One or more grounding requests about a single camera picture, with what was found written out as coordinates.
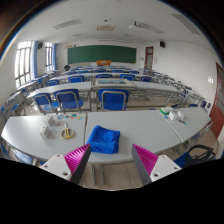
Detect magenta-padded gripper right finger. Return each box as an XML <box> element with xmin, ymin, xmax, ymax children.
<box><xmin>130</xmin><ymin>143</ymin><xmax>183</xmax><ymax>187</ymax></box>

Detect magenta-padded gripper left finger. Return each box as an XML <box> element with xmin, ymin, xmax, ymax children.
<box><xmin>40</xmin><ymin>143</ymin><xmax>92</xmax><ymax>185</ymax></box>

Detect blue towel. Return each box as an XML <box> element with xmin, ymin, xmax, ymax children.
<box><xmin>86</xmin><ymin>124</ymin><xmax>121</xmax><ymax>155</ymax></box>

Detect green and white box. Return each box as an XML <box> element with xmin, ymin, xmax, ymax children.
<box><xmin>159</xmin><ymin>106</ymin><xmax>175</xmax><ymax>115</ymax></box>

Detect blue metal-framed chair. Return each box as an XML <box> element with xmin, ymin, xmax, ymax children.
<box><xmin>32</xmin><ymin>92</ymin><xmax>59</xmax><ymax>115</ymax></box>
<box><xmin>97</xmin><ymin>88</ymin><xmax>130</xmax><ymax>112</ymax></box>
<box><xmin>54</xmin><ymin>88</ymin><xmax>85</xmax><ymax>113</ymax></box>

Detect rows of grey desks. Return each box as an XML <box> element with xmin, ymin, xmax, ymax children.
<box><xmin>0</xmin><ymin>66</ymin><xmax>209</xmax><ymax>116</ymax></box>

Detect group of blue classroom chairs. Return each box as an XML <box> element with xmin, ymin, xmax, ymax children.
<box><xmin>0</xmin><ymin>66</ymin><xmax>213</xmax><ymax>116</ymax></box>

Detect teal-topped grey desk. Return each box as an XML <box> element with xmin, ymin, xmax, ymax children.
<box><xmin>91</xmin><ymin>77</ymin><xmax>137</xmax><ymax>89</ymax></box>

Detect large classroom window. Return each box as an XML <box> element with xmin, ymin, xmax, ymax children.
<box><xmin>14</xmin><ymin>40</ymin><xmax>33</xmax><ymax>89</ymax></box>

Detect blue window curtain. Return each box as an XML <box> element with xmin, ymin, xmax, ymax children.
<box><xmin>30</xmin><ymin>40</ymin><xmax>39</xmax><ymax>80</ymax></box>
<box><xmin>51</xmin><ymin>42</ymin><xmax>58</xmax><ymax>71</ymax></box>

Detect narrow classroom window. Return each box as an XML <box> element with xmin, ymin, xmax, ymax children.
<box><xmin>44</xmin><ymin>41</ymin><xmax>54</xmax><ymax>73</ymax></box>

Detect brown door with narrow window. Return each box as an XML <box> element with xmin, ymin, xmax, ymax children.
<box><xmin>144</xmin><ymin>45</ymin><xmax>155</xmax><ymax>70</ymax></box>

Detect orange wooden lectern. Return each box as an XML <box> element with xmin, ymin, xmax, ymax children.
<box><xmin>96</xmin><ymin>59</ymin><xmax>112</xmax><ymax>67</ymax></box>

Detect green chalkboard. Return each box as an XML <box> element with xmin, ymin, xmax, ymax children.
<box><xmin>67</xmin><ymin>45</ymin><xmax>138</xmax><ymax>65</ymax></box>

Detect group of ceiling lights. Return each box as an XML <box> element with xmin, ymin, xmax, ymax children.
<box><xmin>53</xmin><ymin>12</ymin><xmax>203</xmax><ymax>38</ymax></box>

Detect white ceiling projector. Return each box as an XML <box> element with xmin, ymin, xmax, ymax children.
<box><xmin>128</xmin><ymin>20</ymin><xmax>143</xmax><ymax>30</ymax></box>

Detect ceiling air vent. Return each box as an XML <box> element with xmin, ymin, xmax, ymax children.
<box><xmin>96</xmin><ymin>25</ymin><xmax>116</xmax><ymax>32</ymax></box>

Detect yellow-handled scissors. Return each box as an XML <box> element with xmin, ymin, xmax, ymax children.
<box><xmin>60</xmin><ymin>122</ymin><xmax>75</xmax><ymax>140</ymax></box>

